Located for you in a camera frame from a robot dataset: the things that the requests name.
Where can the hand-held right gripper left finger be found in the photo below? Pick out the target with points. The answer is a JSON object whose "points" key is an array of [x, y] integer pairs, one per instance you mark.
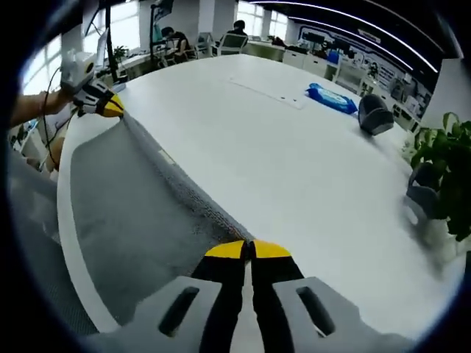
{"points": [[221, 287]]}

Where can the grey towel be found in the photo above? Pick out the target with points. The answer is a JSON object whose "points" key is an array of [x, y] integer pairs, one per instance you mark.
{"points": [[129, 206]]}

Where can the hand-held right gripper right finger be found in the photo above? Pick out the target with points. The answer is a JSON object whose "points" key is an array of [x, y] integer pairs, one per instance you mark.
{"points": [[276, 287]]}

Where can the blue wipes packet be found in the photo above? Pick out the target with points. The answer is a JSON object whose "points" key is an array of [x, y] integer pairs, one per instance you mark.
{"points": [[331, 97]]}

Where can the white desktop monitor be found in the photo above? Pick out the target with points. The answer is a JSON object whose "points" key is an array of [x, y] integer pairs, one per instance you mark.
{"points": [[103, 48]]}

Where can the small green desk plant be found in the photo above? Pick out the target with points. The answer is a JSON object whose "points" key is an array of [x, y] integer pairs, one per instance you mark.
{"points": [[120, 53]]}

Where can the small black monitor on pole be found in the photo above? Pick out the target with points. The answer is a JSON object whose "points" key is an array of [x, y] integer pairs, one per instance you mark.
{"points": [[160, 22]]}

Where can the grey pod-shaped object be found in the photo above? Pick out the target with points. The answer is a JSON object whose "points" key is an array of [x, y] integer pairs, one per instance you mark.
{"points": [[375, 115], [423, 195]]}

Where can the light blue tissue box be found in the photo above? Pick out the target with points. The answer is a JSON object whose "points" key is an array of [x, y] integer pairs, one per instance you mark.
{"points": [[118, 87]]}

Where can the green potted plant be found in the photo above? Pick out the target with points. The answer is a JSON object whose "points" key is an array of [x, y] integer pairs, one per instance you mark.
{"points": [[452, 158]]}

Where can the white plant basket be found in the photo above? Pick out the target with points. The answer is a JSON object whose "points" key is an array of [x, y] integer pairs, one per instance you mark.
{"points": [[441, 235]]}

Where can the grey mesh office chair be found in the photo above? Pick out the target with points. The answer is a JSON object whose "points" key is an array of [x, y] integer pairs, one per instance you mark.
{"points": [[44, 228]]}

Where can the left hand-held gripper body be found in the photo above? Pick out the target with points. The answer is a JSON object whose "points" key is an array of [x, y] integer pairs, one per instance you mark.
{"points": [[77, 71]]}

